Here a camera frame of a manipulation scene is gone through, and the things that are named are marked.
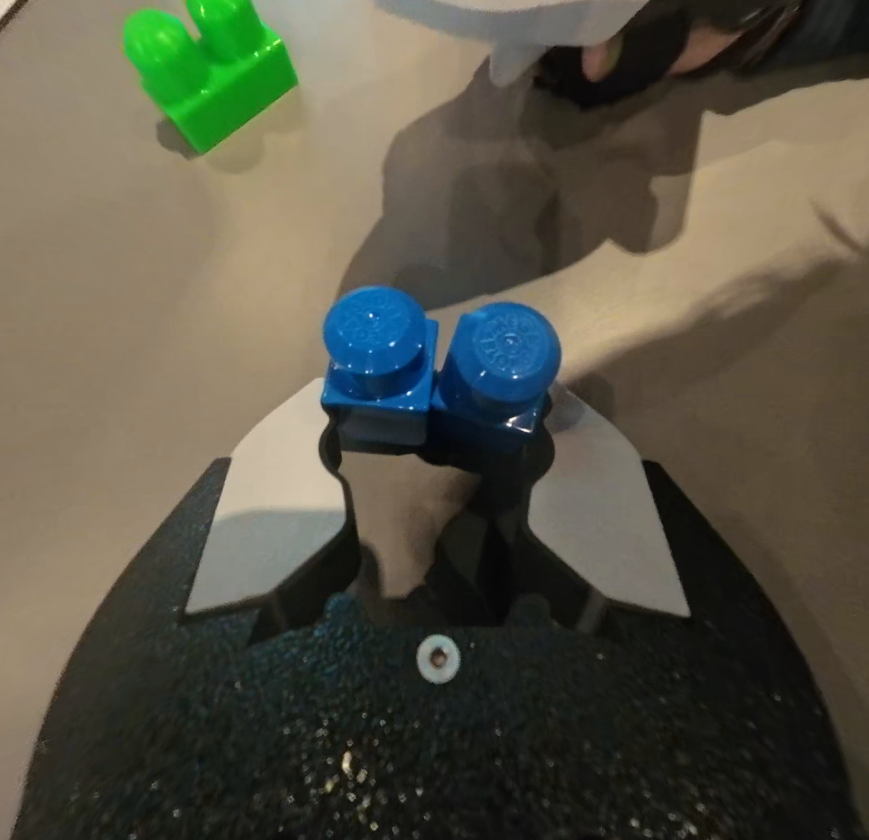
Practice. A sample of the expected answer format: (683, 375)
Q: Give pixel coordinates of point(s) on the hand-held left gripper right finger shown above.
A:
(601, 521)

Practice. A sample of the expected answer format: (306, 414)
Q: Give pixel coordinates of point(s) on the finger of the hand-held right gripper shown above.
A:
(516, 4)

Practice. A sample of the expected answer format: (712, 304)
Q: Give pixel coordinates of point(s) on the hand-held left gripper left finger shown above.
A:
(271, 507)

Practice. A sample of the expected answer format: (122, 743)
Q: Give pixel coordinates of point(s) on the blue single-stud mega block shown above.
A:
(506, 364)
(373, 351)

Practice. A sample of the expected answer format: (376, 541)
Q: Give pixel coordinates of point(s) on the green two-stud mega block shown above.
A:
(217, 72)

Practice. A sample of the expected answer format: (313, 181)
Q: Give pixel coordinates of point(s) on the person's right hand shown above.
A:
(652, 59)

